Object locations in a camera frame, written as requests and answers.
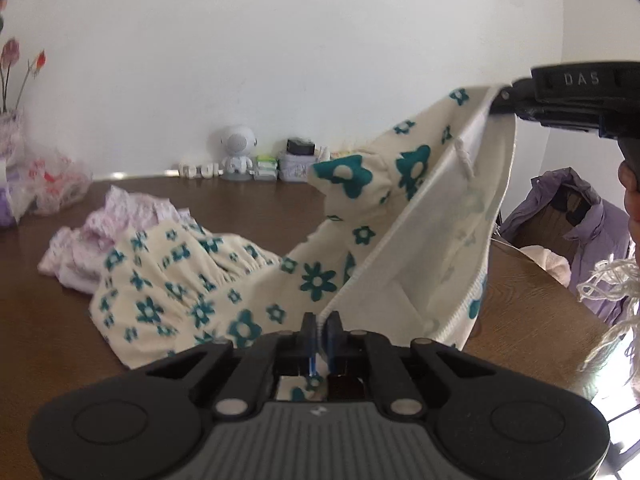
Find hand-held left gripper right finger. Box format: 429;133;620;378
320;311;501;420

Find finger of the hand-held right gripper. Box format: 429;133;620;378
491;76;536;121

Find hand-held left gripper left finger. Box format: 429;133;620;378
131;313;318;420

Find cream garment with teal flowers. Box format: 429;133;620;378
90;85;518;402

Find pile of pastel clothes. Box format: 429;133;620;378
39;185;193;294

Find person's right hand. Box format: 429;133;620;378
617;157;640;261

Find wooden chair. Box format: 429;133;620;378
515;200;587;252

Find purple jacket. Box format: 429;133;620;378
500;167;636;327

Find cream cloth on chair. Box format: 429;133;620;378
520;245;572;287

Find white tin with black box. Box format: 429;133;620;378
278;152;317;183

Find green and white box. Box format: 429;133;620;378
254;156;280;181

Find white fringed knit sleeve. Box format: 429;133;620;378
577;252;640;372

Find white plastic clips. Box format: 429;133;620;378
177;162;221;180

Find white robot-shaped speaker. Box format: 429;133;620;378
217;125;259;181

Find clear plastic bag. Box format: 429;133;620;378
10;147;94;217

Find purple patterned vase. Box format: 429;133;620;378
0;110;26;227

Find artificial flowers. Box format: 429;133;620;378
0;0;48;114

